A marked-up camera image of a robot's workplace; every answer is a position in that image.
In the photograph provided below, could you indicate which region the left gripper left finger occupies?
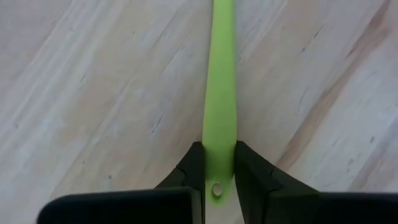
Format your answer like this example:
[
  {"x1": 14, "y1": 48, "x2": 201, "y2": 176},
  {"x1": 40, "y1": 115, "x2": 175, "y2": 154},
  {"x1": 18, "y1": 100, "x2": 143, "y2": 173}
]
[{"x1": 37, "y1": 141, "x2": 206, "y2": 224}]

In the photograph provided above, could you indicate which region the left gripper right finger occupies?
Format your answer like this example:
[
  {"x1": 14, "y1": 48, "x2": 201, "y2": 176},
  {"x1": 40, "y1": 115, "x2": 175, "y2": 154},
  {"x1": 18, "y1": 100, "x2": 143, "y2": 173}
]
[{"x1": 234, "y1": 141, "x2": 398, "y2": 224}]

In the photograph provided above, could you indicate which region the light green silicone spoon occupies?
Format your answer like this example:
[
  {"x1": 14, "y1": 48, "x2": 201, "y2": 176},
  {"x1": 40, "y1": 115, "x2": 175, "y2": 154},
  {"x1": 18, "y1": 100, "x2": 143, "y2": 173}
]
[{"x1": 201, "y1": 0, "x2": 238, "y2": 207}]

